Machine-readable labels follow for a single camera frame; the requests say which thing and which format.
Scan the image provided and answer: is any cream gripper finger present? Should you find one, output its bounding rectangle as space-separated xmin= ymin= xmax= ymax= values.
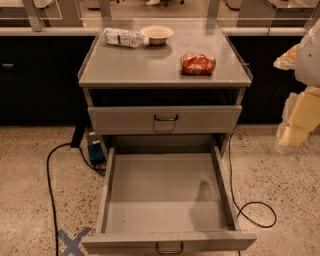
xmin=273 ymin=44 xmax=299 ymax=70
xmin=275 ymin=86 xmax=320 ymax=153

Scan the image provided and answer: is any red coke can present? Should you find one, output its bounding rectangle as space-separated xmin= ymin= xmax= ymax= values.
xmin=180 ymin=54 xmax=216 ymax=75

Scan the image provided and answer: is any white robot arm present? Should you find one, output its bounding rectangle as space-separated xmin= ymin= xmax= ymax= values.
xmin=274 ymin=20 xmax=320 ymax=153

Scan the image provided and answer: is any closed grey top drawer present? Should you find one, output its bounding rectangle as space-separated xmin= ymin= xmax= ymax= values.
xmin=88 ymin=105 xmax=242 ymax=135

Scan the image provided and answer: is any grey metal drawer cabinet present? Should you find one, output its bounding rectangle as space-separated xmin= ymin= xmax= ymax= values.
xmin=79 ymin=19 xmax=252 ymax=149

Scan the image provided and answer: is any open grey middle drawer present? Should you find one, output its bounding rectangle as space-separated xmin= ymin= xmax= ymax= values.
xmin=82 ymin=146 xmax=256 ymax=254

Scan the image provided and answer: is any beige paper bowl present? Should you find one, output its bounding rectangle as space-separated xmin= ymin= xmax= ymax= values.
xmin=140 ymin=25 xmax=174 ymax=45

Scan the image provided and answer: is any clear plastic water bottle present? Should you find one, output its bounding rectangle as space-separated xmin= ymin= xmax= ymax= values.
xmin=103 ymin=27 xmax=149 ymax=48

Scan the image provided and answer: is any blue power box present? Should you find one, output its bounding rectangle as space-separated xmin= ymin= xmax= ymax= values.
xmin=86 ymin=129 xmax=105 ymax=165

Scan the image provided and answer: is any dark counter cabinet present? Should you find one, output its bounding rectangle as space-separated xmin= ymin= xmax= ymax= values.
xmin=0 ymin=36 xmax=305 ymax=126

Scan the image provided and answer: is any blue tape cross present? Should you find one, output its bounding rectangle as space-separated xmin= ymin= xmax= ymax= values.
xmin=58 ymin=227 xmax=91 ymax=256

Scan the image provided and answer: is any black top drawer handle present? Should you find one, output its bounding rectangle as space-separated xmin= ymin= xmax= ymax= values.
xmin=153 ymin=114 xmax=179 ymax=122

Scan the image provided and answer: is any black drawer handle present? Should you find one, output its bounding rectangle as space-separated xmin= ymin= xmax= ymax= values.
xmin=155 ymin=242 xmax=184 ymax=255
xmin=153 ymin=114 xmax=179 ymax=122

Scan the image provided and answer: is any black middle drawer handle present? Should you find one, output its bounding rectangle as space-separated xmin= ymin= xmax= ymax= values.
xmin=155 ymin=242 xmax=184 ymax=255

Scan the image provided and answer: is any black cable on left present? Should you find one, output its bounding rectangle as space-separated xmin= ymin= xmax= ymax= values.
xmin=45 ymin=142 xmax=107 ymax=256

